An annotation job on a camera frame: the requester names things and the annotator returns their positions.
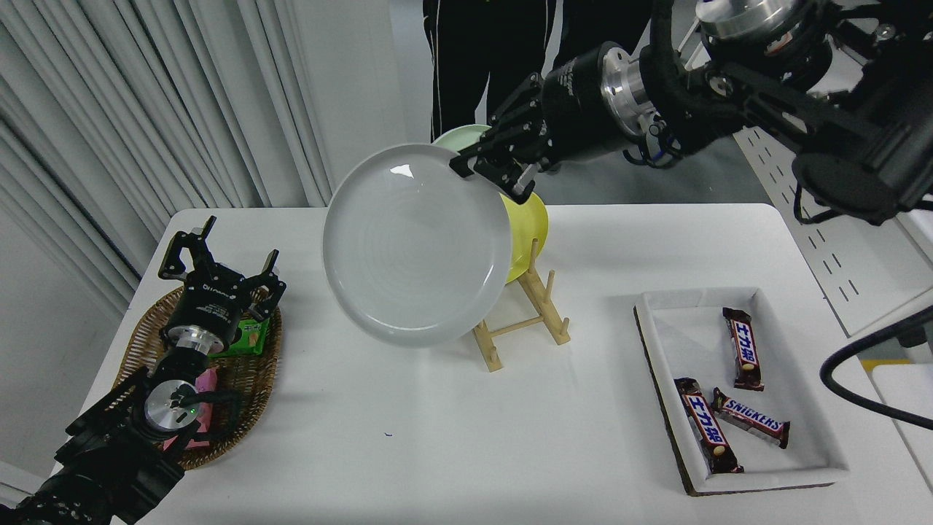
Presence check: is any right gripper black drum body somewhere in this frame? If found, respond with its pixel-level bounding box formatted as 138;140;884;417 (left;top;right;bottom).
539;42;624;165

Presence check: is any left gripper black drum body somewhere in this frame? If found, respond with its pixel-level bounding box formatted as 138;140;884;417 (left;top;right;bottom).
171;264;252;349

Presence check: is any grey plate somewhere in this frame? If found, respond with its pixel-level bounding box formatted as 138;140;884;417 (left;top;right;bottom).
322;144;513;349

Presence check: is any pale green plate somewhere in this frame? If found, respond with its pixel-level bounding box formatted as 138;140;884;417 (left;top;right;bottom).
432;124;493;154

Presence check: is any yellow plate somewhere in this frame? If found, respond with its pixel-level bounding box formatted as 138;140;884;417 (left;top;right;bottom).
498;191;549;285

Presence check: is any wooden plate rack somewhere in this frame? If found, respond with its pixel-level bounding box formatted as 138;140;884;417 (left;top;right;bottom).
472;239;571;373

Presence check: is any green snack packet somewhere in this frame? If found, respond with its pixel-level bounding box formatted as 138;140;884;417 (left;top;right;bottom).
215;317;269;357

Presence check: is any person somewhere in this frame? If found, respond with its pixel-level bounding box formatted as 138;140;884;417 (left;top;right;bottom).
550;0;653;74
423;0;558;143

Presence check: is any pink snack packet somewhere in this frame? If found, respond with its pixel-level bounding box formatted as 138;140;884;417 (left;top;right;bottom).
162;367;219;451

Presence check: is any brown wicker basket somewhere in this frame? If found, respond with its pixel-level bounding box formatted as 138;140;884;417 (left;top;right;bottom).
113;284;283;470

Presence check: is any grey white curtain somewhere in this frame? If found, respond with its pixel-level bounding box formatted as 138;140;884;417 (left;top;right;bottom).
0;0;340;322

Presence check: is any white rectangular tray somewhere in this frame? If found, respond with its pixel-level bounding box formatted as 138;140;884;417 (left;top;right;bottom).
633;287;850;498

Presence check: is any brown snack bar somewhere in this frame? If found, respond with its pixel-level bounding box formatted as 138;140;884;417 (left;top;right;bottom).
722;307;765;392
673;377;745;475

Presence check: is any white perforated desk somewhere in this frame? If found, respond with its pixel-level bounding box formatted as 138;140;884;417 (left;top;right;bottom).
674;22;933;338

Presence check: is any brown Snickers bar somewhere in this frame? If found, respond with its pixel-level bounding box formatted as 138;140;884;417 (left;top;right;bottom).
710;387;790;450

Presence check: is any white side table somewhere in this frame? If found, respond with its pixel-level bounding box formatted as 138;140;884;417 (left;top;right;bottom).
871;362;933;493

